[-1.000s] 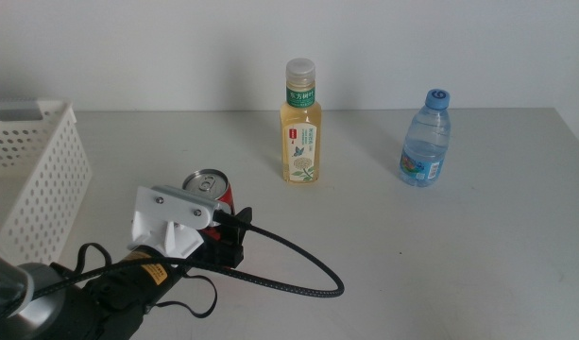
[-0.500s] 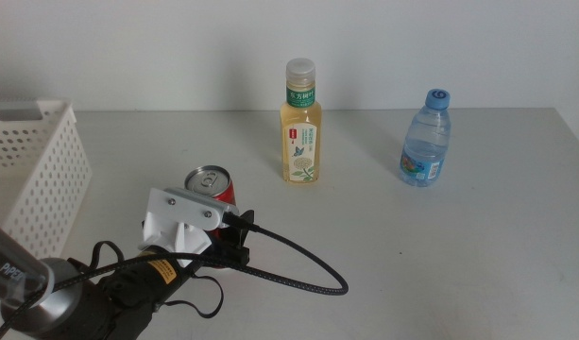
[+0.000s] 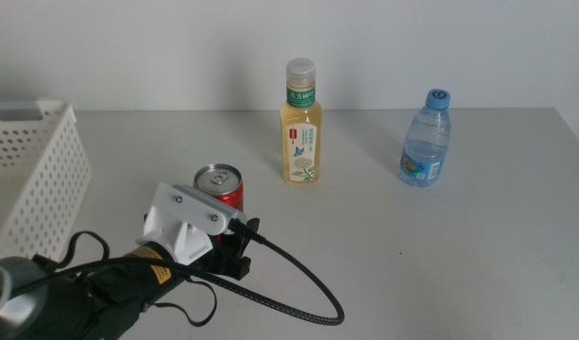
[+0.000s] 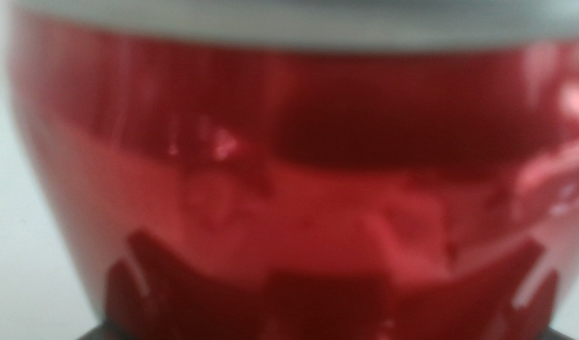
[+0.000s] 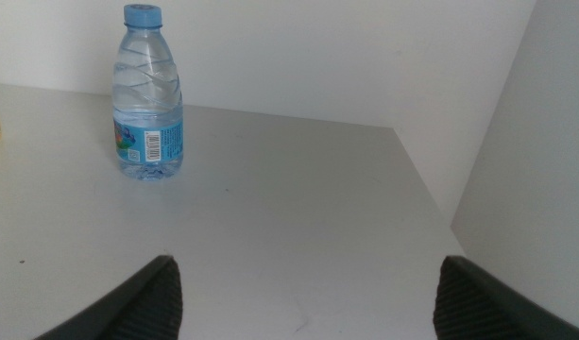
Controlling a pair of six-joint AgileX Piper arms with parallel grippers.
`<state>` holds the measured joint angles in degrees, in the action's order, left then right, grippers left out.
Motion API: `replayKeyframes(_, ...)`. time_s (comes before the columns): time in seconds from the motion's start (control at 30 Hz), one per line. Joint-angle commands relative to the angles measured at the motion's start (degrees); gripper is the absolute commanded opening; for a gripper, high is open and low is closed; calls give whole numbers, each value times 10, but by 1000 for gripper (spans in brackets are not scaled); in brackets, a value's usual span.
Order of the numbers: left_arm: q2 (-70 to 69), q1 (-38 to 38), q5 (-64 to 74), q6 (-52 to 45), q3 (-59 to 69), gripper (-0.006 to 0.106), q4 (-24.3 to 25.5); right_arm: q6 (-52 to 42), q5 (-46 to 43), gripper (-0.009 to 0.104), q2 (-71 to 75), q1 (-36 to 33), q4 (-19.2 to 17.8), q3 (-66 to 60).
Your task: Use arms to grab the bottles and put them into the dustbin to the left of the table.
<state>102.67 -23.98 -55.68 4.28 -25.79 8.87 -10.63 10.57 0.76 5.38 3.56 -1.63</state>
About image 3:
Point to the clear water bottle blue cap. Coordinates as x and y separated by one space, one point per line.
426 141

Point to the red soda can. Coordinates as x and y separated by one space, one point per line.
218 178

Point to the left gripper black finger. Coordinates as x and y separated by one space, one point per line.
247 248

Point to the yellow tea bottle green label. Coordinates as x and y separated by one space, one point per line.
301 141

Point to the white perforated plastic basket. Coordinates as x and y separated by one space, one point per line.
39 189

